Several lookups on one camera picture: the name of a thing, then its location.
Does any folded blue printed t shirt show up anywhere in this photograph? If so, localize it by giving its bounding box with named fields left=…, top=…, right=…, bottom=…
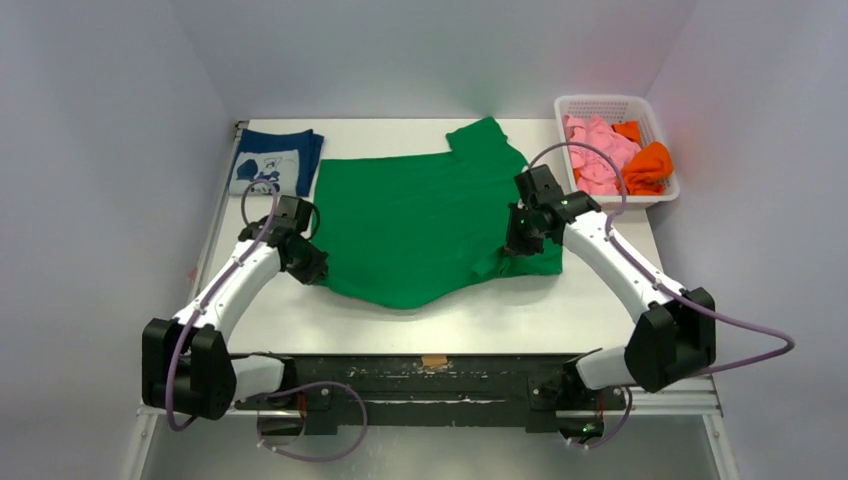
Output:
left=228, top=129, right=325, bottom=197

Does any orange t shirt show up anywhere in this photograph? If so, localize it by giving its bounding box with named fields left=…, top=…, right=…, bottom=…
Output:
left=609, top=121, right=673, bottom=196

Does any white plastic basket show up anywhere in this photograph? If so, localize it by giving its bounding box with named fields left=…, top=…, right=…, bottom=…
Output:
left=554, top=94, right=680, bottom=209

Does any aluminium rail frame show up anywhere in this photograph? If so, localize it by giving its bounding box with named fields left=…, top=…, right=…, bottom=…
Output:
left=121, top=380, right=739, bottom=479

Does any brown tape piece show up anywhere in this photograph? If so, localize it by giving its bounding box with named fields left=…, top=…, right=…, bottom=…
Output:
left=421, top=355, right=450, bottom=370

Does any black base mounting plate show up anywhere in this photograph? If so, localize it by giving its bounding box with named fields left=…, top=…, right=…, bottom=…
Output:
left=234, top=354, right=632, bottom=438

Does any pink t shirt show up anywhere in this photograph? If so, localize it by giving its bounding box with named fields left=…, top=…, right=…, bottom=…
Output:
left=563, top=115, right=642, bottom=196

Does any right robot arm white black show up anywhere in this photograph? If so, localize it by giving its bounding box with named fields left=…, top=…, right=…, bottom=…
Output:
left=503, top=165, right=716, bottom=407

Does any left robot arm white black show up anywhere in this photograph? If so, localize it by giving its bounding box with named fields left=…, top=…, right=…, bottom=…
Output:
left=141, top=195, right=328, bottom=430

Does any green t shirt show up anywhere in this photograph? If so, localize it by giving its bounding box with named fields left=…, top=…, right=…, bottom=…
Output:
left=313, top=117, right=563, bottom=309

